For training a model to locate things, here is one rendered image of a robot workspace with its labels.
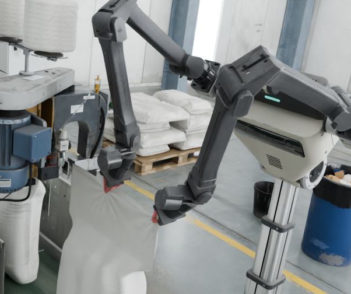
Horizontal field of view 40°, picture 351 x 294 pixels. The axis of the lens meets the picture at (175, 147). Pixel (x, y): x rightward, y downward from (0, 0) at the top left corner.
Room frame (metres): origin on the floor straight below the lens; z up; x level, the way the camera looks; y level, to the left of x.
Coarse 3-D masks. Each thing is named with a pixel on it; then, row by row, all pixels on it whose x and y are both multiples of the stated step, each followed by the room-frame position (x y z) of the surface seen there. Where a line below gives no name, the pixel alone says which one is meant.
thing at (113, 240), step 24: (72, 168) 1.70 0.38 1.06; (72, 192) 1.69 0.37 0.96; (96, 192) 1.59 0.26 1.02; (120, 192) 1.51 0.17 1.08; (72, 216) 1.68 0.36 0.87; (96, 216) 1.59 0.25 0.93; (120, 216) 1.50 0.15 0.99; (144, 216) 1.41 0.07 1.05; (72, 240) 1.59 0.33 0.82; (96, 240) 1.55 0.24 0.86; (120, 240) 1.48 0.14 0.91; (144, 240) 1.40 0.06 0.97; (72, 264) 1.54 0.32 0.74; (96, 264) 1.47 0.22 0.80; (120, 264) 1.43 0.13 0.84; (144, 264) 1.39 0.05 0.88; (72, 288) 1.53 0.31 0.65; (96, 288) 1.44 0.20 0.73; (120, 288) 1.39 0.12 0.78; (144, 288) 1.45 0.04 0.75
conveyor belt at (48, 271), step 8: (40, 248) 2.19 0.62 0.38; (40, 256) 2.12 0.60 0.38; (48, 256) 2.13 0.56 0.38; (40, 264) 2.05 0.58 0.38; (48, 264) 2.06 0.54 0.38; (56, 264) 2.07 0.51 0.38; (40, 272) 1.98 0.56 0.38; (48, 272) 1.99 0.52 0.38; (56, 272) 2.00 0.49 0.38; (8, 280) 1.89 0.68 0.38; (40, 280) 1.92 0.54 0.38; (48, 280) 1.93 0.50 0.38; (56, 280) 1.94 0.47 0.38; (8, 288) 1.83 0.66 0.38; (16, 288) 1.84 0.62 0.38; (24, 288) 1.84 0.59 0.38; (32, 288) 1.85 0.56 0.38; (40, 288) 1.86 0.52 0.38; (48, 288) 1.87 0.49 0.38; (56, 288) 1.88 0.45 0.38
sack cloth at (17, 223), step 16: (16, 192) 1.87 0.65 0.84; (32, 192) 1.88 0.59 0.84; (0, 208) 1.90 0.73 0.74; (16, 208) 1.87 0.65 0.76; (32, 208) 1.91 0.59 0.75; (0, 224) 1.89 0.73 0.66; (16, 224) 1.88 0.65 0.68; (32, 224) 1.93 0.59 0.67; (16, 240) 1.88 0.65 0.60; (32, 240) 1.94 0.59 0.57; (16, 256) 1.87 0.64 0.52; (32, 256) 1.94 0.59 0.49; (16, 272) 1.87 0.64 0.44; (32, 272) 1.92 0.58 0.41
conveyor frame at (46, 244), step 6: (42, 234) 2.26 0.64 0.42; (42, 240) 2.24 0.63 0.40; (48, 240) 2.21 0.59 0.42; (42, 246) 2.24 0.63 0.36; (48, 246) 2.20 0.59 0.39; (54, 246) 2.17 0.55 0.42; (48, 252) 2.20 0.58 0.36; (54, 252) 2.16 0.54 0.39; (60, 252) 2.12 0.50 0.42; (54, 258) 2.16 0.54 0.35; (60, 258) 2.12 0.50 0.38
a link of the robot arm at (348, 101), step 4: (340, 96) 1.29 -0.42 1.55; (344, 96) 1.29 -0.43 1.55; (348, 96) 1.30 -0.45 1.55; (344, 100) 1.28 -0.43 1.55; (348, 100) 1.28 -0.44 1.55; (344, 104) 1.26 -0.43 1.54; (348, 104) 1.26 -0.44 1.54; (324, 116) 1.33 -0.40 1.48; (332, 120) 1.27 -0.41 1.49; (332, 124) 1.30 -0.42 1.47
